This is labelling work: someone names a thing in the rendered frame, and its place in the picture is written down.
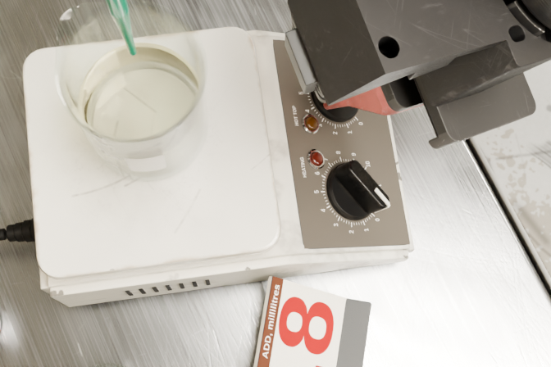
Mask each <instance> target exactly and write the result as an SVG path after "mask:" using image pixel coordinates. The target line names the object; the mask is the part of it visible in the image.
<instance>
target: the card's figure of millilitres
mask: <svg viewBox="0 0 551 367"><path fill-rule="evenodd" d="M338 308H339V301H338V300H335V299H332V298H329V297H324V296H322V295H318V294H315V293H312V292H308V291H304V290H302V289H298V288H293V287H290V286H288V285H284V284H283V287H282V292H281V297H280V306H279V312H278V317H277V322H276V327H275V336H274V342H273V347H272V352H271V361H270V366H269V367H330V358H331V352H332V347H333V341H334V335H335V325H336V320H337V314H338Z"/></svg>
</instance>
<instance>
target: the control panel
mask: <svg viewBox="0 0 551 367"><path fill-rule="evenodd" d="M273 49H274V54H275V65H276V70H277V76H278V82H279V87H280V97H281V103H282V109H283V114H284V120H285V130H286V136H287V142H288V147H289V157H290V163H291V169H292V174H293V180H294V190H295V196H296V201H297V207H298V217H299V223H300V229H301V234H302V240H303V245H304V249H323V248H343V247H382V246H401V245H407V244H410V240H409V235H408V227H407V221H406V217H405V212H404V208H403V199H402V194H401V190H400V185H399V181H398V172H397V167H396V162H395V158H394V149H393V144H392V140H391V135H390V131H389V122H388V117H387V116H383V115H380V114H376V113H373V112H370V111H364V110H361V109H358V111H357V114H356V115H355V116H354V117H353V118H352V119H350V120H347V121H345V122H335V121H332V120H329V119H327V118H326V117H324V116H323V115H322V114H321V113H320V112H319V111H318V109H317V108H316V106H315V104H314V102H313V100H312V95H311V93H307V94H304V93H303V90H302V88H301V85H300V83H299V81H298V77H297V75H296V73H295V71H294V68H293V65H292V62H291V60H290V58H289V54H288V53H287V50H286V48H285V41H284V40H279V39H277V40H275V39H273ZM309 116H311V117H314V118H315V119H316V121H317V128H316V129H315V130H313V131H312V130H310V129H308V128H307V126H306V125H305V120H306V118H307V117H309ZM313 152H319V153H320V154H322V156H323V163H322V164H321V165H320V166H316V165H314V164H313V163H312V161H311V154H312V153H313ZM351 160H356V161H358V162H359V163H360V164H361V165H362V166H363V168H364V169H365V170H366V171H367V172H368V174H369V175H370V176H371V177H372V178H373V179H374V180H375V181H376V182H377V183H378V185H379V186H380V187H381V188H382V189H383V191H384V192H385V193H386V194H387V195H388V197H389V202H390V207H389V208H387V209H384V210H382V211H379V212H376V213H375V212H374V213H371V214H370V215H369V216H368V217H366V218H364V219H362V220H347V219H345V218H344V217H343V216H341V215H340V214H338V213H337V212H336V211H335V209H334V208H333V206H332V205H331V204H330V201H329V198H328V196H327V191H326V182H327V179H328V176H329V174H330V172H331V171H332V170H333V169H334V168H335V167H336V166H337V165H340V164H343V163H346V162H349V161H351Z"/></svg>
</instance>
